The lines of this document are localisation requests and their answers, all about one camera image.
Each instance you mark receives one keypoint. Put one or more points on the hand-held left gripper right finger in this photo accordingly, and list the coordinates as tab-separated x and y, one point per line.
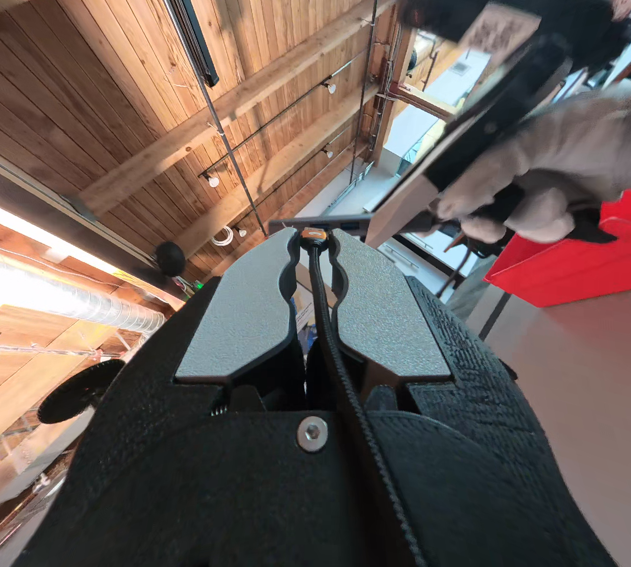
389	320

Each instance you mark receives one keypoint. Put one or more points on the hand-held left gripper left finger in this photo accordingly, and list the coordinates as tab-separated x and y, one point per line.
236	320

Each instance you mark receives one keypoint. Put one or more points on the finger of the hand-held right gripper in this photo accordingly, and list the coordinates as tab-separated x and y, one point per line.
399	212

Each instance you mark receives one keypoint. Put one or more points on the grey usb hub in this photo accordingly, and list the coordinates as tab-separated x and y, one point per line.
325	222

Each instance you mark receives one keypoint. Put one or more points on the red plastic bin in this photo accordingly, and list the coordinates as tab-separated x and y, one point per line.
567	271

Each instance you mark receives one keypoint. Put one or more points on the person's right hand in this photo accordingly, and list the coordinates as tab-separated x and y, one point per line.
567	158

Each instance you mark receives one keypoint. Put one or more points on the black ceiling dome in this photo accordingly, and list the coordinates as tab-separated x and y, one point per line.
170	259

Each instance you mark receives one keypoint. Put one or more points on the black lighting track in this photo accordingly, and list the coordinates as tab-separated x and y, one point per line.
186	10

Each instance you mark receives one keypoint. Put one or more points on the silver ventilation duct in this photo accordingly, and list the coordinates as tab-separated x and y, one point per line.
98	303

